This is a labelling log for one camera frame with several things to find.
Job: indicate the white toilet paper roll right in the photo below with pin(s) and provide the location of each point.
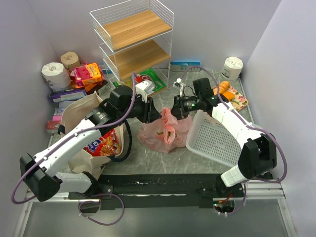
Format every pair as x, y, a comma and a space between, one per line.
232, 68

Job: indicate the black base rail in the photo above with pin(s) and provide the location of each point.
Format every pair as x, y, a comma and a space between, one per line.
157, 190

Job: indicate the pink plastic grocery bag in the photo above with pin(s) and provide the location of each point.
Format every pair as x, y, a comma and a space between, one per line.
165, 133

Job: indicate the brown toilet paper roll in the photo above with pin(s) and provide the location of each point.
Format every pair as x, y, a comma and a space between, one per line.
70, 60

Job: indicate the white plastic basket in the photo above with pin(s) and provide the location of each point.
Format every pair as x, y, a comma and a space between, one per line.
210, 139

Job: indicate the green white Chubo bag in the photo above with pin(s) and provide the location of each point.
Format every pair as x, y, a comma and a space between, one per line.
149, 75

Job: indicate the purple box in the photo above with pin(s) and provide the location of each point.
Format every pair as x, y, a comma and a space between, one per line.
67, 95

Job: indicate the white RIO box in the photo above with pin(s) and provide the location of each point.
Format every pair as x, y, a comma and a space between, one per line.
104, 88

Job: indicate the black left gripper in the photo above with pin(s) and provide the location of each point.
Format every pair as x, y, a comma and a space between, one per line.
150, 111

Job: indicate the white wire shelf rack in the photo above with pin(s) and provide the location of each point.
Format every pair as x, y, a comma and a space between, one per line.
133, 36

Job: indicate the white toilet paper roll left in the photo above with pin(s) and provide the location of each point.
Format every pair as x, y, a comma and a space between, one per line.
56, 75

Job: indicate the white toilet paper roll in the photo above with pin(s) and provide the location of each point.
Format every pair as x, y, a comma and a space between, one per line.
232, 68
56, 75

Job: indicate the croissant bread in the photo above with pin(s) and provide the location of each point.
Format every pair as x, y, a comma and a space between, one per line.
221, 88

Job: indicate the red pink box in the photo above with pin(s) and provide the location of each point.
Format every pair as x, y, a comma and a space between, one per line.
52, 125

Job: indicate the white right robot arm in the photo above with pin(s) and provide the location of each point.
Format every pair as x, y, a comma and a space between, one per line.
258, 150

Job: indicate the orange carrot piece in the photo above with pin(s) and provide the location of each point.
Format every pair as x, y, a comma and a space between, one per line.
230, 96

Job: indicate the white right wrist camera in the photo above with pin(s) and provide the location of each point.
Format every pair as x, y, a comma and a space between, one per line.
178, 84

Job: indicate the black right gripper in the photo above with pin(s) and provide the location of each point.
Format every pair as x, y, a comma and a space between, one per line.
177, 107

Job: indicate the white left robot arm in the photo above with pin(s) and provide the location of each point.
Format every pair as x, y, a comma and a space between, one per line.
41, 172

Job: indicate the pink orange snack box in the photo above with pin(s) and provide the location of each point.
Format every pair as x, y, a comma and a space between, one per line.
87, 74

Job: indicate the blue white tissue box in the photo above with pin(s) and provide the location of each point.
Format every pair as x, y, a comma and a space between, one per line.
181, 66

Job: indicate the red yellow snack bag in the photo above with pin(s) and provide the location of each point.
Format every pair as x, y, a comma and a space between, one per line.
107, 145

